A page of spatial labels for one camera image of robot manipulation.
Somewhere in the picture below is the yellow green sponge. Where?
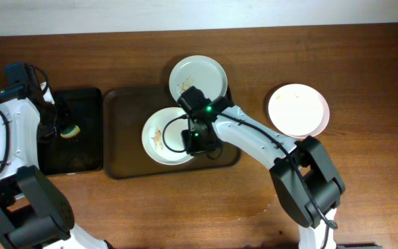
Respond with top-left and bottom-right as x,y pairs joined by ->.
60,124 -> 81,139

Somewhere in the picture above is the pale green plate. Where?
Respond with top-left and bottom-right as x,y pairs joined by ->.
141,107 -> 193,165

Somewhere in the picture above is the light green top plate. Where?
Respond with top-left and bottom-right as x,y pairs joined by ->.
169,55 -> 228,101

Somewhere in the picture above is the pink white plate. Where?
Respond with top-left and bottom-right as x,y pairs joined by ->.
266,84 -> 330,138

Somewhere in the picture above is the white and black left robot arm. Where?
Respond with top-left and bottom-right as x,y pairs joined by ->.
0,98 -> 111,248

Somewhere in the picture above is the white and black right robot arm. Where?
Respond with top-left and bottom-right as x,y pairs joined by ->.
178,97 -> 345,248

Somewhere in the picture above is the small black tray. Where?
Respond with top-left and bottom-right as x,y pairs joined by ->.
38,88 -> 103,176

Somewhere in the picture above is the large brown tray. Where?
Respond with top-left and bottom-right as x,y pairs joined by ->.
103,85 -> 241,180

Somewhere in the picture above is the dark object at bottom edge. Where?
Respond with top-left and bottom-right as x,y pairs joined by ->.
336,243 -> 383,249

